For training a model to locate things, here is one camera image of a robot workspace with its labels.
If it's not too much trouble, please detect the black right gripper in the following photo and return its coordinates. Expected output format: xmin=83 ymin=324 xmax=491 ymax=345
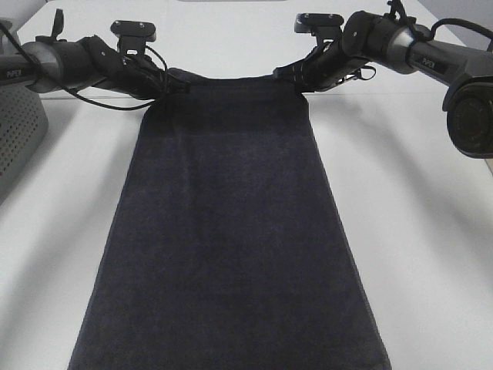
xmin=273 ymin=11 xmax=379 ymax=93

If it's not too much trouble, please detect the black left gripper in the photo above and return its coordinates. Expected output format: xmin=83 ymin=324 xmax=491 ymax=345
xmin=82 ymin=35 xmax=190 ymax=100

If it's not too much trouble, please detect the dark navy towel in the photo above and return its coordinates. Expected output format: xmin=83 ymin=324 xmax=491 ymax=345
xmin=69 ymin=69 xmax=391 ymax=369

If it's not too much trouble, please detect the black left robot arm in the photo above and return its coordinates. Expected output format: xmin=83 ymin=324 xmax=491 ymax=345
xmin=1 ymin=35 xmax=190 ymax=100

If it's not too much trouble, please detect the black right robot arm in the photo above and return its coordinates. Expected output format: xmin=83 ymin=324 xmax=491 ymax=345
xmin=273 ymin=1 xmax=492 ymax=159

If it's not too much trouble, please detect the grey perforated laundry basket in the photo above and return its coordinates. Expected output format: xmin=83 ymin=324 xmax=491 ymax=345
xmin=1 ymin=19 xmax=48 ymax=200

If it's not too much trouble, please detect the beige box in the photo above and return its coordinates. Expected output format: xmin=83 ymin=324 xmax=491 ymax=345
xmin=485 ymin=159 xmax=493 ymax=174

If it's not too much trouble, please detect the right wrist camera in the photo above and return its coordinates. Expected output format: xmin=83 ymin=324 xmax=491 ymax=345
xmin=294 ymin=13 xmax=344 ymax=45

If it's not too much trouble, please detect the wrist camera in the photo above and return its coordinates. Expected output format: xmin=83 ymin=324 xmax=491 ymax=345
xmin=294 ymin=13 xmax=344 ymax=45
xmin=110 ymin=20 xmax=156 ymax=56

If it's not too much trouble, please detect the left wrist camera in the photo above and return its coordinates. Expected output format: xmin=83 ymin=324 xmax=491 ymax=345
xmin=110 ymin=20 xmax=156 ymax=56

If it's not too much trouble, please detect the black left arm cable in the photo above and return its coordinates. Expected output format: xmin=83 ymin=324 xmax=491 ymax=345
xmin=0 ymin=21 xmax=170 ymax=113

